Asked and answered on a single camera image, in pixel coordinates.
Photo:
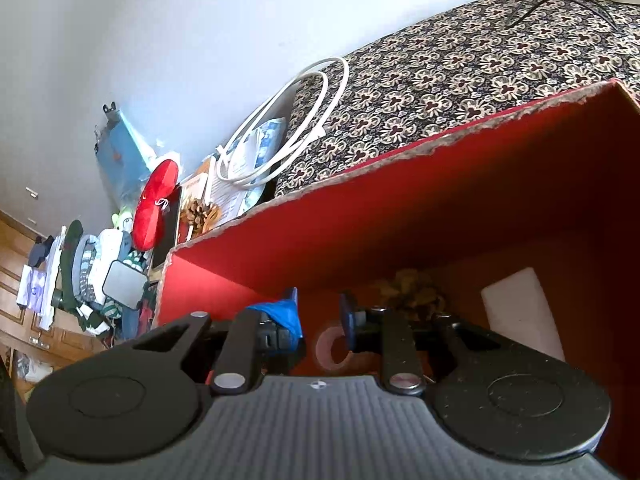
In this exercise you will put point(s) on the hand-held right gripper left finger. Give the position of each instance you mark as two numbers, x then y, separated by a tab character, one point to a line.
282	317

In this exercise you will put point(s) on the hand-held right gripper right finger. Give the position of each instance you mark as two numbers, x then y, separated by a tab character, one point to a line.
350	325

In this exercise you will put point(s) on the clear tape roll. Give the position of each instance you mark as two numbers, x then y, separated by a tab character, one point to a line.
322	347

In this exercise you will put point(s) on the red cardboard box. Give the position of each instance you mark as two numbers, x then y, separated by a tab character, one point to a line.
400	210

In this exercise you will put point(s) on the dried plant bunch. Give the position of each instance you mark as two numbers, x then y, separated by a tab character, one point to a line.
415	287

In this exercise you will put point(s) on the pine cone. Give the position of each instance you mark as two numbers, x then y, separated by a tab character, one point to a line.
200	215

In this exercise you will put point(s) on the black flat case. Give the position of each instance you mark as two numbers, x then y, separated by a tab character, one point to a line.
170	240

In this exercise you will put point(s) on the white printed booklet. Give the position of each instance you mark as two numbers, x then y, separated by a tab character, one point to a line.
225	190

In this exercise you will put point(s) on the white container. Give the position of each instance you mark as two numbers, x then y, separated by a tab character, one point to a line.
122	282

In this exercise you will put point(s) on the white foam block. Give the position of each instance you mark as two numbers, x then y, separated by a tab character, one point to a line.
520	310

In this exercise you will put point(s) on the red plush pouch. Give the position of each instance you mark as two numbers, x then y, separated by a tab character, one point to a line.
155	195

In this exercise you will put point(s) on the blue white plastic bag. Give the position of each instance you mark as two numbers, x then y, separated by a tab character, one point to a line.
265	140

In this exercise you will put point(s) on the light green toy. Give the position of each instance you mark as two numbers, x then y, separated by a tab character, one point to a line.
122	221

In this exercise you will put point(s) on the green white striped cloth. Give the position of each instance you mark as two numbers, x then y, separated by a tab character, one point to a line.
87	270

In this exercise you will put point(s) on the dark green cloth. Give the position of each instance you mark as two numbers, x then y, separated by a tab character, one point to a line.
70	250

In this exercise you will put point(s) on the blue box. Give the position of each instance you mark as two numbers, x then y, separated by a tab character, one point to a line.
117	155

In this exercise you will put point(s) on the floral patterned cloth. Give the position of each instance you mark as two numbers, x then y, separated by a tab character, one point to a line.
450	85

